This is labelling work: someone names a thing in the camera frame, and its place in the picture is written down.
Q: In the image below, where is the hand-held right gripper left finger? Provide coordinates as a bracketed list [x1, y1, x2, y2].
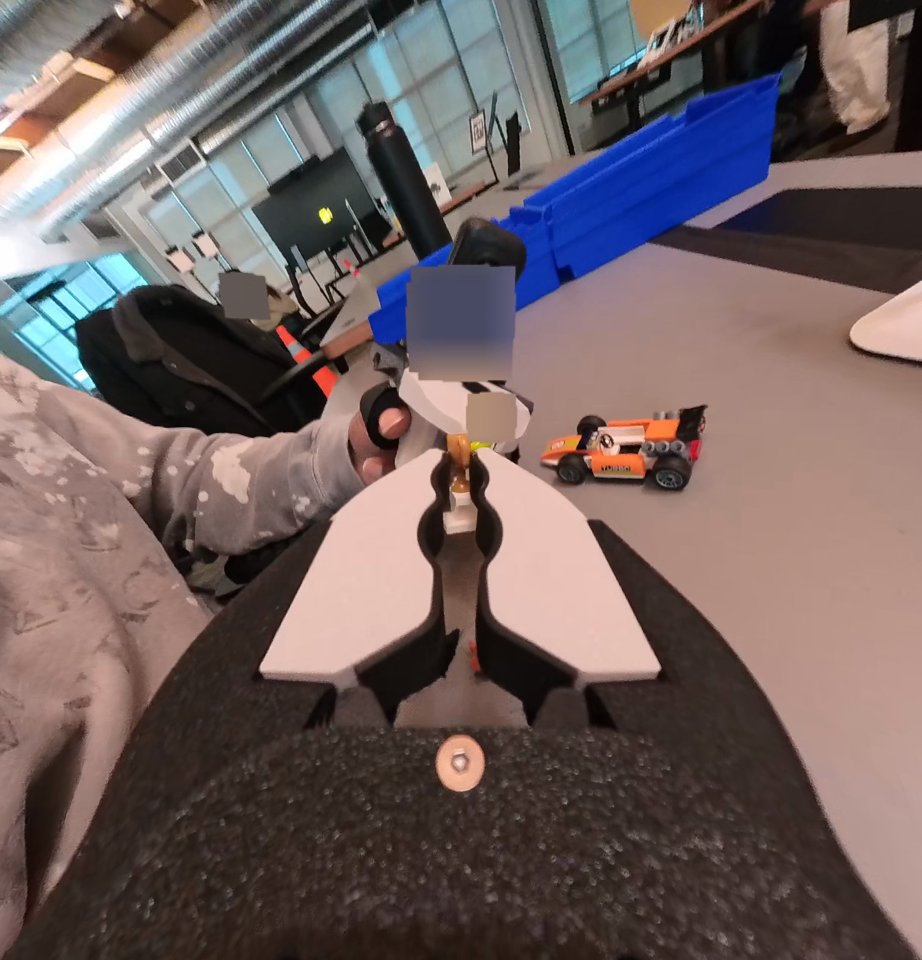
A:
[262, 447, 462, 691]

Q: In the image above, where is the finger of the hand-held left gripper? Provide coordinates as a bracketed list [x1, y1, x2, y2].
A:
[398, 372, 471, 451]
[469, 393, 523, 459]

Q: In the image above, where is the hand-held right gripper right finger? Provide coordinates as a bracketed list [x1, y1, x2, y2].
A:
[467, 450, 660, 694]

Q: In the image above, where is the small tan lego piece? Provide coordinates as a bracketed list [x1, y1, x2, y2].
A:
[443, 434, 480, 537]

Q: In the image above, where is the orange lego race car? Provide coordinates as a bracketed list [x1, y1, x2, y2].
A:
[541, 402, 711, 493]

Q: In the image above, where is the white booklet stand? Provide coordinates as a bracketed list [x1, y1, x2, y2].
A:
[848, 270, 922, 370]

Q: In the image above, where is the person's left forearm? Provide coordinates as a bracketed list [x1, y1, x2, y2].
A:
[173, 408, 375, 559]

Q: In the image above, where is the person's left hand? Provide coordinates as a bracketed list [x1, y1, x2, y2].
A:
[349, 402, 417, 484]

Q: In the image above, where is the black water bottle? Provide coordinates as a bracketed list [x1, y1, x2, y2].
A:
[356, 102, 456, 265]

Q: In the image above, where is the orange traffic cone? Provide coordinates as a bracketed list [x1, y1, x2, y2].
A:
[274, 323, 345, 400]

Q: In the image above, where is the black office chair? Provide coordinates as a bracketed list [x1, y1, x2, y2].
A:
[74, 282, 324, 439]

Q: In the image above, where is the wooden desk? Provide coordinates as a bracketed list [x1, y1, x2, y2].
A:
[586, 0, 822, 109]

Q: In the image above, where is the black wall screen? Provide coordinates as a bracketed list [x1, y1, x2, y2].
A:
[251, 147, 381, 259]

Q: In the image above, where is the silver ventilation duct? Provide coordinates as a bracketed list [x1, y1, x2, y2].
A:
[0, 0, 375, 229]

